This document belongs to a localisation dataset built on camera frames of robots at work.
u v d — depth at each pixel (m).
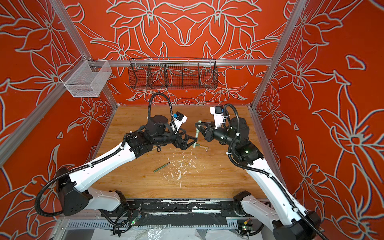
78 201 0.45
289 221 0.37
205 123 0.60
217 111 0.57
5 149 0.50
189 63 0.92
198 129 0.63
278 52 0.87
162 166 0.87
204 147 0.95
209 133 0.56
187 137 0.59
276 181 0.42
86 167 0.43
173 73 0.99
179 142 0.60
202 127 0.64
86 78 0.92
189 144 0.62
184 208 0.74
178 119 0.60
